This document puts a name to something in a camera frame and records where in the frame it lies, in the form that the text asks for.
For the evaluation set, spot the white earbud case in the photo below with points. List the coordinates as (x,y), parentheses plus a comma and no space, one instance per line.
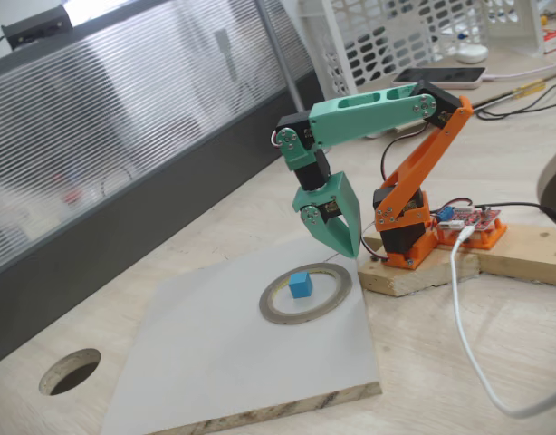
(472,54)

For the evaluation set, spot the brown cardboard sheet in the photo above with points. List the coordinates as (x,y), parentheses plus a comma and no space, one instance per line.
(495,90)

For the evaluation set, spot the long wooden base plank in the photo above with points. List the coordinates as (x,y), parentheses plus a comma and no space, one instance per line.
(531,254)

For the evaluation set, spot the red controller circuit board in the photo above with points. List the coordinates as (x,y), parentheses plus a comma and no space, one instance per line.
(472,218)

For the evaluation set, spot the white laminated wooden board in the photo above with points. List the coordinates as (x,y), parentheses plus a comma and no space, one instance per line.
(214,385)

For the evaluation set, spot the black box device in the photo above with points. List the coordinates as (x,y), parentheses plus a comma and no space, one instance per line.
(38,25)

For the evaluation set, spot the frosted glass desk partition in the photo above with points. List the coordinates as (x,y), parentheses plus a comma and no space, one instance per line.
(124,113)

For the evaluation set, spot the orange circuit board holder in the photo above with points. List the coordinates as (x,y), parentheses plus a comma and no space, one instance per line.
(491,238)

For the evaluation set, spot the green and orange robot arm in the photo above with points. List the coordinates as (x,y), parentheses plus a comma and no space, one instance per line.
(364,113)

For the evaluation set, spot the green gripper with servo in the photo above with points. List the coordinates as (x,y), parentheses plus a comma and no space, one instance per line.
(338,196)

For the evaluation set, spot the blue cube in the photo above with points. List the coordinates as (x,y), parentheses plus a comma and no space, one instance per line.
(300,286)

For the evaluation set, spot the white perforated plastic crate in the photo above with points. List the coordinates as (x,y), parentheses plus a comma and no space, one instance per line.
(332,68)

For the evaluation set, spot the wooden base block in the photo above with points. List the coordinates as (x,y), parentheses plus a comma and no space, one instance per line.
(418,276)

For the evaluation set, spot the smartphone with pink case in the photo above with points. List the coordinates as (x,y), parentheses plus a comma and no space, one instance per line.
(459,74)

